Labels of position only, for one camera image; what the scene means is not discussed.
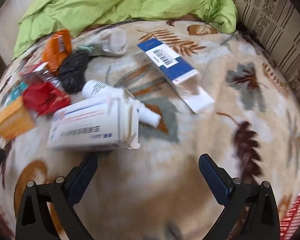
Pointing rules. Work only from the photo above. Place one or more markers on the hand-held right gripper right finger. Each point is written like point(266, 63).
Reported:
point(215, 180)

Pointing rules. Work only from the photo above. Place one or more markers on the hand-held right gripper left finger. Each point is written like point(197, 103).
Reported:
point(82, 177)

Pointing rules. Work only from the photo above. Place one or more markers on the white medicine carton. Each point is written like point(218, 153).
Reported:
point(90, 127)

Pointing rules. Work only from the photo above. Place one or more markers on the red plastic bag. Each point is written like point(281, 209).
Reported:
point(43, 98)

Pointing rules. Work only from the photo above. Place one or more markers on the white plastic bottle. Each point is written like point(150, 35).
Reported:
point(95, 90)

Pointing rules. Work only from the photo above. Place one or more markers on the red plastic basket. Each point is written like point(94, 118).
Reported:
point(296, 215)

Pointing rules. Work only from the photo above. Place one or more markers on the orange foil packet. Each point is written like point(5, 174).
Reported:
point(56, 50)

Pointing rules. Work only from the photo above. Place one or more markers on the yellow cardboard box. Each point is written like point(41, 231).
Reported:
point(13, 122)

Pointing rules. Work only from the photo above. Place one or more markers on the leaf-print blanket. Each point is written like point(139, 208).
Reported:
point(190, 140)

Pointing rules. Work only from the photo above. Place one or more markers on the teal small box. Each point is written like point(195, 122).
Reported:
point(16, 92)

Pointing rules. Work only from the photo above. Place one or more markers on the black sock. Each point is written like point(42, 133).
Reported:
point(72, 72)

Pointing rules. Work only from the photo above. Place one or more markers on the blue and white box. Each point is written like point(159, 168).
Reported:
point(175, 65)

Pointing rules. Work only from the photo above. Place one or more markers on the white sock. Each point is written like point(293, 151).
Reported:
point(112, 42)

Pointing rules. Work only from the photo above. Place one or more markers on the striped floral pillow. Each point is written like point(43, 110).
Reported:
point(272, 22)

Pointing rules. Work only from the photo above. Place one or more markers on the green duvet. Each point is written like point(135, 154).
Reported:
point(102, 0)

